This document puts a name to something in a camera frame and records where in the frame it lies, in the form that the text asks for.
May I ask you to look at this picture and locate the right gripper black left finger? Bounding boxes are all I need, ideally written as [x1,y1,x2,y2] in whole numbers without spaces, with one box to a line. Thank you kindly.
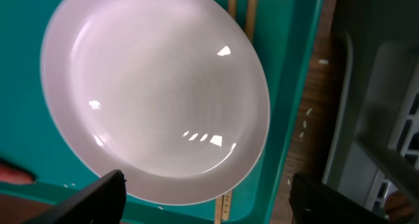
[25,170,126,224]

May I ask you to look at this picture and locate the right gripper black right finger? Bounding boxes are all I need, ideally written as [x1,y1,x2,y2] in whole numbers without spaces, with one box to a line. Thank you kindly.
[289,173,389,224]

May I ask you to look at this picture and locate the wooden chopstick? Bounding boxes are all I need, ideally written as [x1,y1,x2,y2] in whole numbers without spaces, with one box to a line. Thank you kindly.
[214,0,258,223]

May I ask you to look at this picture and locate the orange carrot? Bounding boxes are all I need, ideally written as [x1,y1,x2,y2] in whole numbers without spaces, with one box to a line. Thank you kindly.
[0,161,36,185]

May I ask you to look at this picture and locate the grey dishwasher rack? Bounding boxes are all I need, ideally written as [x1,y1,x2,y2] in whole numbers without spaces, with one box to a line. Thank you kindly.
[322,0,418,223]

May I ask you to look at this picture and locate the teal plastic tray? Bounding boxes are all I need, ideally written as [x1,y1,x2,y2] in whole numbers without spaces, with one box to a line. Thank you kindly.
[1,0,323,223]

